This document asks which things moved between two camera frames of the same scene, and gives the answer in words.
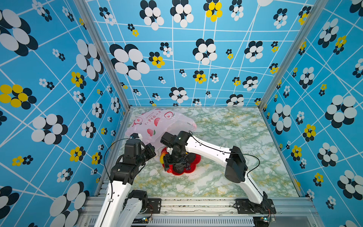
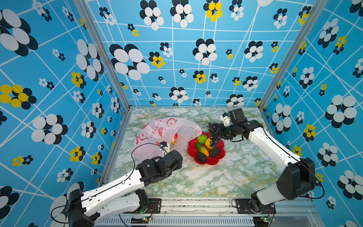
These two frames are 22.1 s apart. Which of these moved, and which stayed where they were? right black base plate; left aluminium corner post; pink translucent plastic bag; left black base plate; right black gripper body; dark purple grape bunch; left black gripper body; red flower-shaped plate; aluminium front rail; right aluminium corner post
Moved: dark purple grape bunch; left black gripper body; right black gripper body; red flower-shaped plate; pink translucent plastic bag
Stayed: right aluminium corner post; left black base plate; right black base plate; left aluminium corner post; aluminium front rail
